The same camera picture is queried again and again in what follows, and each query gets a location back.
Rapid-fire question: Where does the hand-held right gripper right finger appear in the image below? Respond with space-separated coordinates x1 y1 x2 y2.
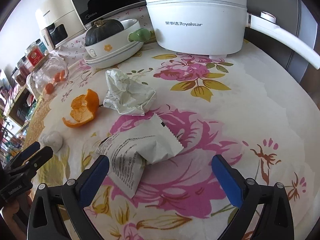
211 154 295 240

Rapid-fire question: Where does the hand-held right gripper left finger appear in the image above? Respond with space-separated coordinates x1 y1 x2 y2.
27 155 110 240

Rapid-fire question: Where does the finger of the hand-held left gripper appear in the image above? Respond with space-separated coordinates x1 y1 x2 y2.
10 142 41 167
10 147 53 177

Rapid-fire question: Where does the white snack packet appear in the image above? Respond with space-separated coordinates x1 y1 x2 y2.
96 112 184 199

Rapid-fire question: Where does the crumpled white tissue ball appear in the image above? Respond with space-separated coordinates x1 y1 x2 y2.
40 131 63 152

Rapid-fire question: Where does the wooden shelf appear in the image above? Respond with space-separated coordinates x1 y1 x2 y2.
5 85 38 130

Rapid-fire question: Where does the orange mandarin peel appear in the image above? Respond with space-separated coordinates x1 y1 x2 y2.
62 89 100 128

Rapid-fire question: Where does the clear glass jar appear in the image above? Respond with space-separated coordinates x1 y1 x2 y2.
31 56 70 100

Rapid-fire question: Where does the floral tablecloth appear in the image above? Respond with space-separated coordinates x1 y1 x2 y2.
22 5 320 240

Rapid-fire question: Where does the dark red jar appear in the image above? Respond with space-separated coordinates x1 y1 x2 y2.
15 57 33 80

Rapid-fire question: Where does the crumpled white paper wrapper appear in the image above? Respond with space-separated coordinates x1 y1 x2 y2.
103 69 157 117

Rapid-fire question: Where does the red label jar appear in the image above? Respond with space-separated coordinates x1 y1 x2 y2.
25 40 49 65

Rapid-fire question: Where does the white bowl with flower print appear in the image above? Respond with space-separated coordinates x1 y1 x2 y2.
84 19 141 58

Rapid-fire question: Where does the dark green pumpkin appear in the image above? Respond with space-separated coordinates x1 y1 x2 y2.
85 19 125 47

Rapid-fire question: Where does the cream air fryer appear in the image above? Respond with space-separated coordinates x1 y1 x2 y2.
35 0 85 52

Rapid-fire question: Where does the grey refrigerator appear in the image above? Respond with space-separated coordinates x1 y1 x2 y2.
246 0 318 85

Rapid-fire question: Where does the white electric cooking pot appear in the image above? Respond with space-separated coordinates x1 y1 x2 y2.
137 0 320 70

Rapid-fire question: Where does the green ceramic spoon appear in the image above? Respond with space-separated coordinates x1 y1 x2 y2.
127 28 150 42

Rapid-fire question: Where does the plain white bowl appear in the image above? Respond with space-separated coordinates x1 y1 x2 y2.
120 19 138 32

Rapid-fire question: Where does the black microwave oven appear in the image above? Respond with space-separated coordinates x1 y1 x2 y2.
64 0 148 30

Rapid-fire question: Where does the black wire rack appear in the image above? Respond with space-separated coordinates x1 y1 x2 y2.
0 122 15 165

